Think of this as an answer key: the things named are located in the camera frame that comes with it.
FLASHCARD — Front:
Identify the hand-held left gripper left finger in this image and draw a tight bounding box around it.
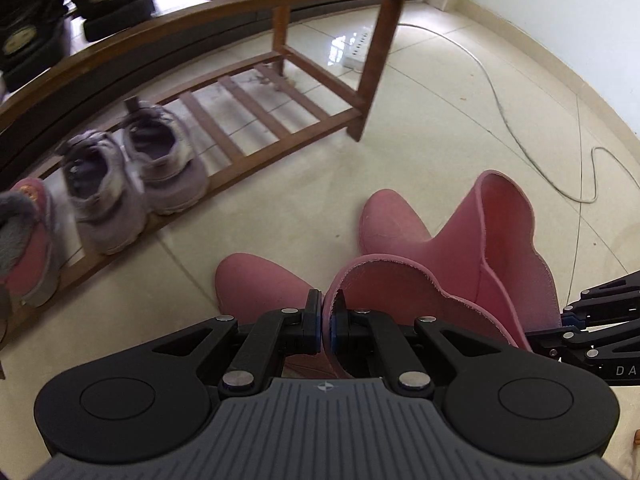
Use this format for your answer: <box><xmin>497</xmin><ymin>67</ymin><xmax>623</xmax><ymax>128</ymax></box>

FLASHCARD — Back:
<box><xmin>152</xmin><ymin>288</ymin><xmax>323</xmax><ymax>395</ymax></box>

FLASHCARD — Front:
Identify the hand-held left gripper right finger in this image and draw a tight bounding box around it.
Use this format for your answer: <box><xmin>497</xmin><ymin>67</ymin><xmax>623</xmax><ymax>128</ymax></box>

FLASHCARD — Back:
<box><xmin>327</xmin><ymin>291</ymin><xmax>507</xmax><ymax>395</ymax></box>

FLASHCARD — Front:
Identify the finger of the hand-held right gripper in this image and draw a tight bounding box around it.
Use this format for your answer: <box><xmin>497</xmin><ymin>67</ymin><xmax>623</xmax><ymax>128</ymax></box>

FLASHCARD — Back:
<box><xmin>529</xmin><ymin>324</ymin><xmax>640</xmax><ymax>362</ymax></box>
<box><xmin>561</xmin><ymin>269</ymin><xmax>640</xmax><ymax>330</ymax></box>

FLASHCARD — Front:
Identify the pink rubber slipper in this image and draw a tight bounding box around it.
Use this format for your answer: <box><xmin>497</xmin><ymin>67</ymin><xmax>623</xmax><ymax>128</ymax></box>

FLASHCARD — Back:
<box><xmin>358</xmin><ymin>170</ymin><xmax>563</xmax><ymax>335</ymax></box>
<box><xmin>215</xmin><ymin>252</ymin><xmax>533</xmax><ymax>381</ymax></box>

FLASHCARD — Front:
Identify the purple sneaker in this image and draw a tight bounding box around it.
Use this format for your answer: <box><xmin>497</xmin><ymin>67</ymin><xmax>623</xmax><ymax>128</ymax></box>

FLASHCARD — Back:
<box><xmin>55</xmin><ymin>129</ymin><xmax>148</xmax><ymax>256</ymax></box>
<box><xmin>121</xmin><ymin>96</ymin><xmax>209</xmax><ymax>217</ymax></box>

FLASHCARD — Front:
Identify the wooden shoe rack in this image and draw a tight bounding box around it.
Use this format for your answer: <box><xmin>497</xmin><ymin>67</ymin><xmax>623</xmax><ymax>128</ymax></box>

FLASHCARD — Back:
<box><xmin>0</xmin><ymin>0</ymin><xmax>418</xmax><ymax>381</ymax></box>

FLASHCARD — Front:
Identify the black leather shoe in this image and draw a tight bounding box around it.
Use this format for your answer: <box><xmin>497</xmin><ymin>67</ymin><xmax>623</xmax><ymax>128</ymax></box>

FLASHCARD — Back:
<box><xmin>0</xmin><ymin>0</ymin><xmax>70</xmax><ymax>93</ymax></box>
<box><xmin>65</xmin><ymin>0</ymin><xmax>155</xmax><ymax>43</ymax></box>

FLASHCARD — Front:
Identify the white power strip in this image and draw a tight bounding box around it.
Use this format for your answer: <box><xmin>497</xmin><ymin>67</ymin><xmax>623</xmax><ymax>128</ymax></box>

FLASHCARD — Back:
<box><xmin>341</xmin><ymin>25</ymin><xmax>375</xmax><ymax>72</ymax></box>

